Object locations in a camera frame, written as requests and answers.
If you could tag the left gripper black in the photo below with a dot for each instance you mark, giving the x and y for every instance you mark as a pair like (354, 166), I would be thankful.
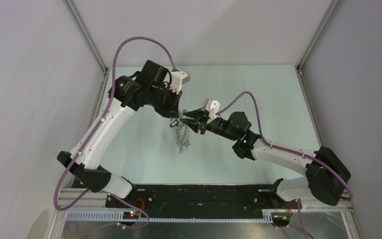
(172, 110)

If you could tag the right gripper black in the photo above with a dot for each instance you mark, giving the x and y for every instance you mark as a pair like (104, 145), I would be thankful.
(200, 122)

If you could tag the grey toothed keyring disc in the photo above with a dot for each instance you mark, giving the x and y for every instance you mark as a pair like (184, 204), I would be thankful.
(182, 132)

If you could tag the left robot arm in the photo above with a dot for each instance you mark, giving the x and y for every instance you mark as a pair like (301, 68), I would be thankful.
(154, 86)

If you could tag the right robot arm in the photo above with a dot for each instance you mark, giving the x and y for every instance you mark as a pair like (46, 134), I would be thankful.
(323, 175)

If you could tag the black tag key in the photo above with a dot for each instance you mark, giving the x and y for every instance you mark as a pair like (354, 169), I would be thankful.
(174, 124)

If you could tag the left circuit board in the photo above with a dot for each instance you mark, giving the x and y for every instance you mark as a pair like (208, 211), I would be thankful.
(131, 215)

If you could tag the circuit board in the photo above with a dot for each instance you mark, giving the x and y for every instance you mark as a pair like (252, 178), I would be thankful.
(281, 219)
(131, 215)

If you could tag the right circuit board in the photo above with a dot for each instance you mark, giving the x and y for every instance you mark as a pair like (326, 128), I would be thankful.
(281, 219)

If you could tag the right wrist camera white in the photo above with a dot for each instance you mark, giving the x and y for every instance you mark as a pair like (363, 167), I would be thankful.
(211, 107)

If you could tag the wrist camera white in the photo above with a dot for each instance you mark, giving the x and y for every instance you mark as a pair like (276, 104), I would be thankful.
(179, 78)
(211, 107)

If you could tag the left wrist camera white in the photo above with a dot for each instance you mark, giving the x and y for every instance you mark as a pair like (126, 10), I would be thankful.
(179, 78)

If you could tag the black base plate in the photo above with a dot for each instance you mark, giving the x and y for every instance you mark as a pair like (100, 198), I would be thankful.
(244, 201)

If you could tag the grey cable duct strip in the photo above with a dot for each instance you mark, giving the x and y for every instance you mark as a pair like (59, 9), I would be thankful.
(116, 216)

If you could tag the left aluminium frame post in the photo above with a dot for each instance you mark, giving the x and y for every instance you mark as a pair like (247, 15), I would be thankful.
(84, 32)

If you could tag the aluminium frame post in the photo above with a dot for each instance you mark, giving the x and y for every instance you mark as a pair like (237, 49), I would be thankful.
(84, 32)
(319, 32)

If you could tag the right aluminium frame post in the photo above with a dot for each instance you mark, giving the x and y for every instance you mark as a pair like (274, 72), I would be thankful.
(319, 32)

